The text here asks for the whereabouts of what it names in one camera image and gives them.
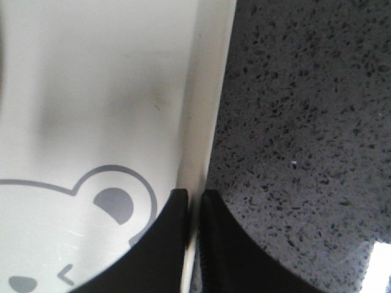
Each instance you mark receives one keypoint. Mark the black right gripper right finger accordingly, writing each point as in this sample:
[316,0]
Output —
[231,261]

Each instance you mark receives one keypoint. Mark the cream bear serving tray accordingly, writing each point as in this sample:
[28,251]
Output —
[108,111]

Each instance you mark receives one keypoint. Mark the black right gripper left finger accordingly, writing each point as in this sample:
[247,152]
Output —
[152,253]

